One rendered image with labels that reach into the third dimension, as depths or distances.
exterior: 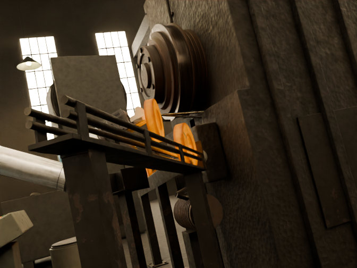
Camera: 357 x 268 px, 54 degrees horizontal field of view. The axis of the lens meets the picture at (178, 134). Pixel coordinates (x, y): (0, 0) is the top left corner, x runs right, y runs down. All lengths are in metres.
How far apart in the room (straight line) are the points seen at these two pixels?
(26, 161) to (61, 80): 3.21
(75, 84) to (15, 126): 7.66
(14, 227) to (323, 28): 1.35
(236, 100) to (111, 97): 3.21
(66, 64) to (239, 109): 3.35
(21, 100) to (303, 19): 11.03
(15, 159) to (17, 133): 10.66
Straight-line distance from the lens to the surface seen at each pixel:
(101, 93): 4.39
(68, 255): 0.88
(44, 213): 3.90
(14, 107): 12.03
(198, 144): 1.25
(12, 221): 0.77
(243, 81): 1.35
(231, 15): 1.41
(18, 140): 11.80
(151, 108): 1.18
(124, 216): 2.09
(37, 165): 1.17
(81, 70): 4.43
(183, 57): 1.54
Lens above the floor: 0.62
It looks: 7 degrees up
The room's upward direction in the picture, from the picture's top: 13 degrees counter-clockwise
